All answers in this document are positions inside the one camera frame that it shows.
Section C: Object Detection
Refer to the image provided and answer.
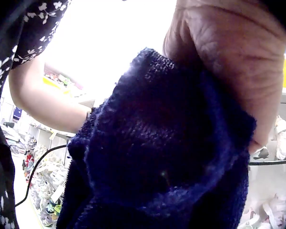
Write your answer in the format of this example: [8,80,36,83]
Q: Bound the person's right fingers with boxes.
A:
[243,103,283,156]

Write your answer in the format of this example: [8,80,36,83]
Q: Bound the person's body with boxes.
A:
[0,0,72,229]

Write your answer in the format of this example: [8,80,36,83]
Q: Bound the navy knitted garment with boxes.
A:
[55,47,257,229]

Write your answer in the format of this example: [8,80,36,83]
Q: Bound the person's right hand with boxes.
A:
[162,0,286,156]

